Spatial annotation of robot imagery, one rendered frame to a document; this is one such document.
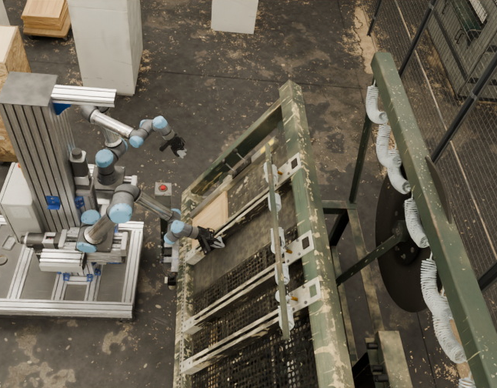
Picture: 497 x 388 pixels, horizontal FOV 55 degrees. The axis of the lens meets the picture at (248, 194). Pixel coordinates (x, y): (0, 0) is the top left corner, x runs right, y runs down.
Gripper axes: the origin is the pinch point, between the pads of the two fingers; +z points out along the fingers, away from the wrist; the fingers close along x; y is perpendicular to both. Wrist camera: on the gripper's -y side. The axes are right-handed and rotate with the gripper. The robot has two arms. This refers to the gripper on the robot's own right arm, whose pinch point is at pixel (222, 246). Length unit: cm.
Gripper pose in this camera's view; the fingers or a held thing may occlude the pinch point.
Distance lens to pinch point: 297.1
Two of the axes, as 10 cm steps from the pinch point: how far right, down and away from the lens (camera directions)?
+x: -6.1, 5.1, 6.1
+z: 7.9, 3.5, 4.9
